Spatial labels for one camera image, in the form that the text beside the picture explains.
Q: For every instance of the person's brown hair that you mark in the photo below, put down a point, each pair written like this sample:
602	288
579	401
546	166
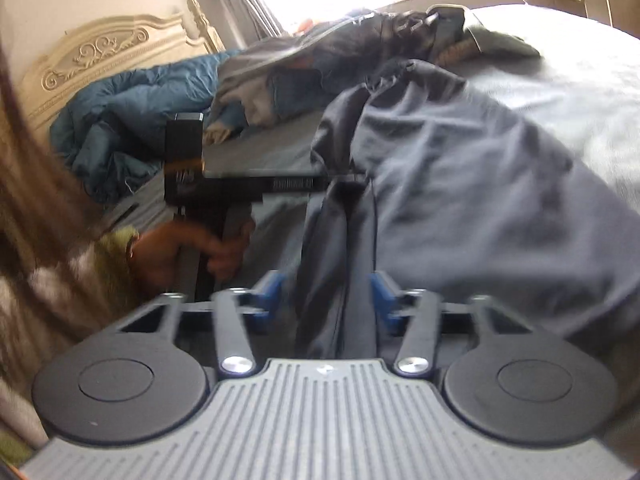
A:
30	185

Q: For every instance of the cream carved headboard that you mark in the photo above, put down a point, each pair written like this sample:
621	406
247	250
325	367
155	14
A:
100	45

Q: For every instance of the beige garment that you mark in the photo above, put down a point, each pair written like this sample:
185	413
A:
255	102

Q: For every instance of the pile of mixed clothes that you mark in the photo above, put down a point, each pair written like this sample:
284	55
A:
280	55

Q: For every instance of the person's left hand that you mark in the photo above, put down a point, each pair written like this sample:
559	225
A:
170	255

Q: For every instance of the orange object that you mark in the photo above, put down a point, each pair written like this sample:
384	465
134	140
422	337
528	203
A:
306	25

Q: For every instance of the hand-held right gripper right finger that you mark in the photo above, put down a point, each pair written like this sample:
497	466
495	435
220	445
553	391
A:
385	300

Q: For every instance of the blue duvet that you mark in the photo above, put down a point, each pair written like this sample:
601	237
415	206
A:
125	110

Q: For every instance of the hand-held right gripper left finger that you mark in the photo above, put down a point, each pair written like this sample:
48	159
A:
265	295

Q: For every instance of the olive grey garment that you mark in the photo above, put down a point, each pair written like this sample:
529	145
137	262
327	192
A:
500	42

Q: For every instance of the dark grey pants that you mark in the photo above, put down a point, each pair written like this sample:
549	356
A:
475	185

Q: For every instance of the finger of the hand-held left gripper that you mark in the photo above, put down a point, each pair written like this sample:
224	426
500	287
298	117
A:
345	180

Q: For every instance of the bed with grey sheet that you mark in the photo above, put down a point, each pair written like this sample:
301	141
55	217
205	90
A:
575	70

